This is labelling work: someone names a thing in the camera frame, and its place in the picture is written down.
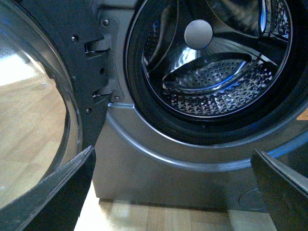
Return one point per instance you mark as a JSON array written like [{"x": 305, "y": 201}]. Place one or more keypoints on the washing machine glass door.
[{"x": 54, "y": 89}]

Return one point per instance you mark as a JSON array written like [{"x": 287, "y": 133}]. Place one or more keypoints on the silver front-load washing machine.
[{"x": 147, "y": 154}]

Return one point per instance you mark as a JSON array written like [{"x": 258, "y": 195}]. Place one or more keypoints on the orange warning sticker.
[{"x": 303, "y": 116}]

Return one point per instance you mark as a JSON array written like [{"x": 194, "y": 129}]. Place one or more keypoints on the stainless steel washer drum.
[{"x": 213, "y": 58}]

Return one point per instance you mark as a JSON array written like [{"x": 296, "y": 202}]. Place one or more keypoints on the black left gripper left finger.
[{"x": 55, "y": 203}]

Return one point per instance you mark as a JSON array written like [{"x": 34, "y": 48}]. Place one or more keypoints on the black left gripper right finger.
[{"x": 284, "y": 191}]

